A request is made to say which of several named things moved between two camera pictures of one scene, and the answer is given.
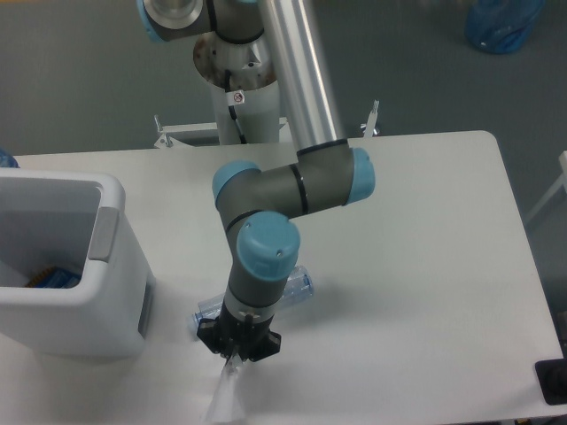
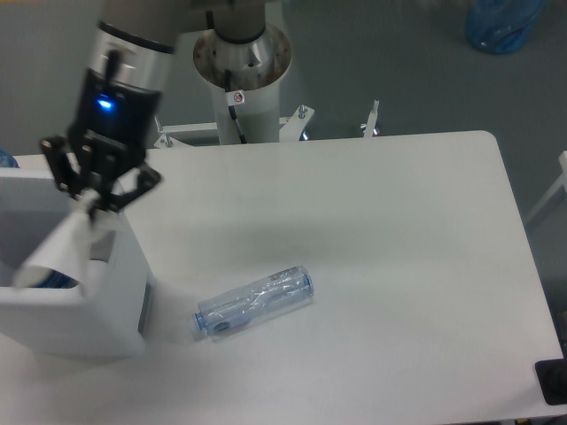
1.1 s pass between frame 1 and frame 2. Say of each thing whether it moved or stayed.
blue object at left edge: stayed
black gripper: moved
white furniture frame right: stayed
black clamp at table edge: stayed
